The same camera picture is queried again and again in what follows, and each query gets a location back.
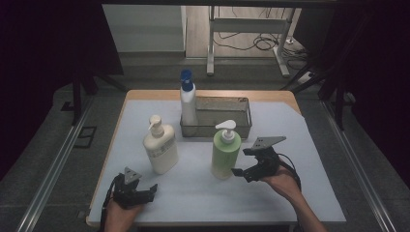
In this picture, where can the person's left hand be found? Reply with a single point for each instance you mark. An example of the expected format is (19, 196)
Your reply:
(121, 219)

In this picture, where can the cream pump bottle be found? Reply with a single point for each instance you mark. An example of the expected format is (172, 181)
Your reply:
(161, 154)

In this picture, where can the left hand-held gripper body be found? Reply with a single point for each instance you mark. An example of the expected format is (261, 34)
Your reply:
(127, 196)

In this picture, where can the dark curtain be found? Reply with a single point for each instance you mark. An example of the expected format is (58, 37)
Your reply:
(38, 64)
(380, 80)

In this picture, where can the white power strip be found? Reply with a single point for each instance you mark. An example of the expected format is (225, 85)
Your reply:
(305, 78)

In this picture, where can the pale blue table mat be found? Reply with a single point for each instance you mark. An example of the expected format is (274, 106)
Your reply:
(193, 196)

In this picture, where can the grey metal mesh basket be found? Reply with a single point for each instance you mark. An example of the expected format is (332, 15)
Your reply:
(222, 111)

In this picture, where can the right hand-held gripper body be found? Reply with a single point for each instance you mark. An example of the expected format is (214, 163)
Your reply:
(266, 161)

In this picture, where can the white metal stand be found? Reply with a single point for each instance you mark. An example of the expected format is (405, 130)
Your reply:
(245, 25)

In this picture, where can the person's right hand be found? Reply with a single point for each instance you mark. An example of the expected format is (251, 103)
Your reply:
(282, 184)

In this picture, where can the aluminium floor rail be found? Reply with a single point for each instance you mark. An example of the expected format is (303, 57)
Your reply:
(48, 180)
(354, 161)

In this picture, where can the black stand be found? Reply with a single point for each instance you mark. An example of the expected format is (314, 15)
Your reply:
(338, 103)
(76, 96)

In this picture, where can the white bottle with blue cap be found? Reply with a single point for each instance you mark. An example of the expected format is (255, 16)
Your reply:
(188, 103)

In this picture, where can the green pump bottle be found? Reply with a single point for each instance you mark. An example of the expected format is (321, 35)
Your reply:
(225, 154)

